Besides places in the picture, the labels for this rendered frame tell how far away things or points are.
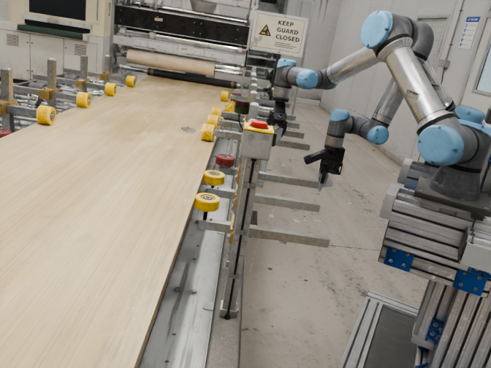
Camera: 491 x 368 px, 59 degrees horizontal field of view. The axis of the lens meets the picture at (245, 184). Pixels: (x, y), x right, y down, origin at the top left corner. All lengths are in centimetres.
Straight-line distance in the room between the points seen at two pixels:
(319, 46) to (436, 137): 939
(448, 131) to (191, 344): 91
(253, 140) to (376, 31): 65
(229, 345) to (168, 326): 23
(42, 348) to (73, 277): 21
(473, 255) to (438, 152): 32
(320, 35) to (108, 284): 996
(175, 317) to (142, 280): 39
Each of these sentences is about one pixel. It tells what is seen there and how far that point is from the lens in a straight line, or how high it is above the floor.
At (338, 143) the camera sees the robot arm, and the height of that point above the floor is 105.
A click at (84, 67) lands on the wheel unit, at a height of 105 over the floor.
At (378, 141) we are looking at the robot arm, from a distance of 176.
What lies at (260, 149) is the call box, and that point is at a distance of 100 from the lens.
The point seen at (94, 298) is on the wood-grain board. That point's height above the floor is 90.
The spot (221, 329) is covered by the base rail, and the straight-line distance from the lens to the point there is 118.
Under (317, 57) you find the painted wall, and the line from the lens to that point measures 1067.
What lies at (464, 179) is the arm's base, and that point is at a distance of 150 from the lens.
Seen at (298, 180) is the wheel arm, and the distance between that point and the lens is 190.
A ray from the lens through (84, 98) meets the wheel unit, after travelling 251.
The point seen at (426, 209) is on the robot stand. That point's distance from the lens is 152.
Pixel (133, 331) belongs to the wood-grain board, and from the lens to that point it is 83.
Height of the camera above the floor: 143
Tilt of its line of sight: 19 degrees down
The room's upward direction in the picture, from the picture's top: 9 degrees clockwise
